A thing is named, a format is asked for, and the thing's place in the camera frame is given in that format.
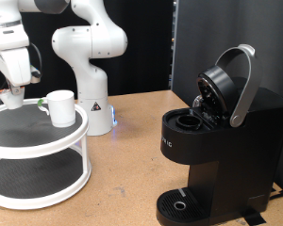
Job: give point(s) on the white mug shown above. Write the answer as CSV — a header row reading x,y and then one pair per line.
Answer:
x,y
63,109

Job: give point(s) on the white two-tier turntable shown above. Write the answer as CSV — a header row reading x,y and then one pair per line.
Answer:
x,y
34,150

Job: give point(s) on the black tape strip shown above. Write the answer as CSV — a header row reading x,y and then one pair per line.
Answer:
x,y
253,217

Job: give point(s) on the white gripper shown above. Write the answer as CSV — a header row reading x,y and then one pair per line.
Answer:
x,y
12,67

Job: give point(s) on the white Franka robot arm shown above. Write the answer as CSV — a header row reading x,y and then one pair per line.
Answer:
x,y
91,81

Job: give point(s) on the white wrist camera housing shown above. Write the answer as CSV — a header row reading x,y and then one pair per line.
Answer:
x,y
35,77

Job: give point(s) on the black Keurig coffee machine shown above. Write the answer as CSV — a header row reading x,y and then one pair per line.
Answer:
x,y
236,150

